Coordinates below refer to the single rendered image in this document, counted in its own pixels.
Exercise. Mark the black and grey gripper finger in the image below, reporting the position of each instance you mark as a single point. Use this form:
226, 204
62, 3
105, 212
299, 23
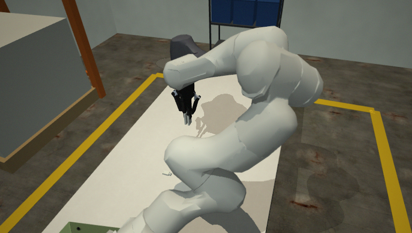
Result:
181, 104
190, 109

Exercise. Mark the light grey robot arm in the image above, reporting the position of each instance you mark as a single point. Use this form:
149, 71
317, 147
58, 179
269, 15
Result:
274, 78

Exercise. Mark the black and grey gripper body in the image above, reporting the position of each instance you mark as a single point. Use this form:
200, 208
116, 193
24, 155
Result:
187, 90

